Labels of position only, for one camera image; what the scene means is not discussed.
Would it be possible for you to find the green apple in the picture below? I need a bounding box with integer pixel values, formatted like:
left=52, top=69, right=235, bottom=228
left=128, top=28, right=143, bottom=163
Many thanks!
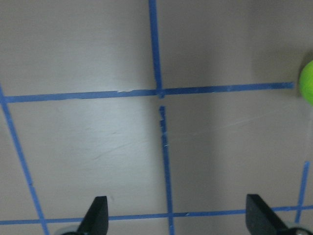
left=299, top=61, right=313, bottom=105

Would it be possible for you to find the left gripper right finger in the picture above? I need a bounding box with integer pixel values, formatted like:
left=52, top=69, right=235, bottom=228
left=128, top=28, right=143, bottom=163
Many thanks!
left=246, top=194, right=290, bottom=235

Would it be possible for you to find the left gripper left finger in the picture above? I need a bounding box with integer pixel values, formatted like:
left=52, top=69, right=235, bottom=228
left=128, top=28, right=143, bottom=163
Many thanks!
left=77, top=196, right=109, bottom=235

